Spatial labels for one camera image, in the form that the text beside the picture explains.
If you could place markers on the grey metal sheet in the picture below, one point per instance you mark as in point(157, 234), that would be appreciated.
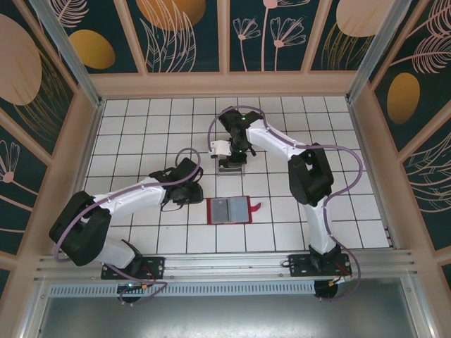
point(225, 317)

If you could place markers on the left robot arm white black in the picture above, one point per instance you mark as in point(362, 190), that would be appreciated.
point(134, 195)

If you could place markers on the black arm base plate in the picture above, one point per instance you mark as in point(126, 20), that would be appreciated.
point(155, 265)
point(299, 265)

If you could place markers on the aluminium frame post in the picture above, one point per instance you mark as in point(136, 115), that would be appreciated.
point(366, 63)
point(75, 70)

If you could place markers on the aluminium mounting rail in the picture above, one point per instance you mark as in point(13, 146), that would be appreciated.
point(225, 264)

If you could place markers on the clear acrylic tray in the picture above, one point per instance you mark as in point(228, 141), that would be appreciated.
point(230, 173)

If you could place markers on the red card holder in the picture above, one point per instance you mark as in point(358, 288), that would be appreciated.
point(239, 211)

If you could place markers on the small circuit board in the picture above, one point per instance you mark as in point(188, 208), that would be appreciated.
point(132, 287)

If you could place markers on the grey card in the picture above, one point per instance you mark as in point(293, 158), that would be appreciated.
point(220, 213)

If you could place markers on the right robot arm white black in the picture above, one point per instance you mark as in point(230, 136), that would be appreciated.
point(271, 139)

